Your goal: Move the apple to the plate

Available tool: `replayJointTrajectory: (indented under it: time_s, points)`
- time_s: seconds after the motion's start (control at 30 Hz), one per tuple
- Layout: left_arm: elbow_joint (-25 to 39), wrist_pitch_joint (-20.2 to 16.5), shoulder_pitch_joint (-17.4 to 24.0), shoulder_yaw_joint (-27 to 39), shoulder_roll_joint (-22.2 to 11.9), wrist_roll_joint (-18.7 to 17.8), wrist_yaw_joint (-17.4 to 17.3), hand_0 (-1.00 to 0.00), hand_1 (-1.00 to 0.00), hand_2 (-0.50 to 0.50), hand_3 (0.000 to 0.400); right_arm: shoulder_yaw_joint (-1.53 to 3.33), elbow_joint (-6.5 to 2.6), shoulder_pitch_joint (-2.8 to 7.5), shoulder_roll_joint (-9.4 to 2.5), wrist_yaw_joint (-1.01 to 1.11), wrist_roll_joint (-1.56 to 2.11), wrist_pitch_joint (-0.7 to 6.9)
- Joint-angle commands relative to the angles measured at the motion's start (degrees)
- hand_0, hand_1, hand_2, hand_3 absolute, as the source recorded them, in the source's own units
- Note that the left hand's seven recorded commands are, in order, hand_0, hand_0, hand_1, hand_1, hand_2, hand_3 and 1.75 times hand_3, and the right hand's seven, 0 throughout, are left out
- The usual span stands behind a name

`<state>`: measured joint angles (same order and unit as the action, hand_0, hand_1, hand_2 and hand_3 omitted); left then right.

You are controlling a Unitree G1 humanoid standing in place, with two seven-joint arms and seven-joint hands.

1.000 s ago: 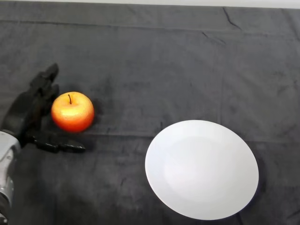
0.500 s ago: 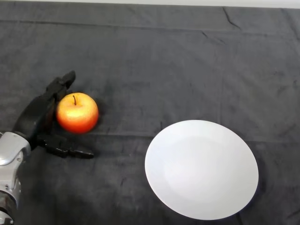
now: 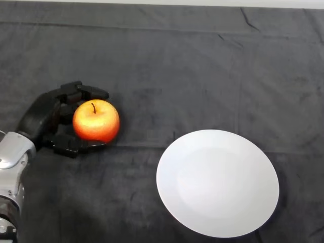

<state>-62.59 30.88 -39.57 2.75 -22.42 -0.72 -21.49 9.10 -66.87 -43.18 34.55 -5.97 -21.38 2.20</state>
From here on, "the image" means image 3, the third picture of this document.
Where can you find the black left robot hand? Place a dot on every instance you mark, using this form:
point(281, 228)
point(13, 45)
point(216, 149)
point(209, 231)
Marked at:
point(40, 116)

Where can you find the red yellow apple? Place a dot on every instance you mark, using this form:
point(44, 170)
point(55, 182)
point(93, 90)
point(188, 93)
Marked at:
point(97, 121)

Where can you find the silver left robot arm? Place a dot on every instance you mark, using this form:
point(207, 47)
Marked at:
point(11, 164)

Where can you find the white round plate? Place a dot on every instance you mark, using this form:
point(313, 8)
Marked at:
point(217, 184)

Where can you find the black cloth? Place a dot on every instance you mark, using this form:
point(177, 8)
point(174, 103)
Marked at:
point(177, 76)

